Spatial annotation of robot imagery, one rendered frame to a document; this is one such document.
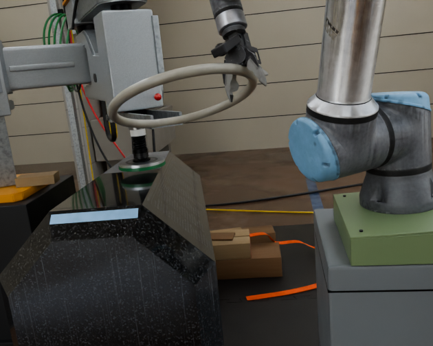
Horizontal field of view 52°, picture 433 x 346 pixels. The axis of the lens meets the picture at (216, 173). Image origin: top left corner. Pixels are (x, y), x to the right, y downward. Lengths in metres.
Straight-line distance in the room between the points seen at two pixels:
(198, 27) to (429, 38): 3.28
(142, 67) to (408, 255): 1.37
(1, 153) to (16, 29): 5.49
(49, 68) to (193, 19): 4.56
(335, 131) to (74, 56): 1.89
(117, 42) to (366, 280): 1.39
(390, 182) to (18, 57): 2.00
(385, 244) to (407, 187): 0.16
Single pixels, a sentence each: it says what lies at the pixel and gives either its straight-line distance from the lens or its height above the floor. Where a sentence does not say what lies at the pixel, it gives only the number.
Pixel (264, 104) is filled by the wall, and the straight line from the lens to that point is 6.84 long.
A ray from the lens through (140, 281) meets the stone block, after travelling 1.63.
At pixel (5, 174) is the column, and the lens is 2.60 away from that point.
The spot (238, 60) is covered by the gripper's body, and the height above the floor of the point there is 1.31.
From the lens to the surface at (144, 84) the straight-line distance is 1.24.
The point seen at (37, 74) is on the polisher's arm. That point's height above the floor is 1.34.
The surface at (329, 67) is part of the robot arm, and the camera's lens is 0.93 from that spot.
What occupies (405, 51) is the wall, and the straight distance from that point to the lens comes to 7.04.
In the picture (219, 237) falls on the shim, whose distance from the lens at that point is 2.80.
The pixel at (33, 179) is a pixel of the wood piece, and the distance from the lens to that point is 2.49.
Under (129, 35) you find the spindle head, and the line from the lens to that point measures 1.99.
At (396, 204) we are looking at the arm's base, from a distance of 1.10.
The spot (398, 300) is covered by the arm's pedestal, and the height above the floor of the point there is 0.77.
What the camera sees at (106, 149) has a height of 0.53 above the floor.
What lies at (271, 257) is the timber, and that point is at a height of 0.14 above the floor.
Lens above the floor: 1.29
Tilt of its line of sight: 13 degrees down
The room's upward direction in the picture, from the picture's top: 5 degrees counter-clockwise
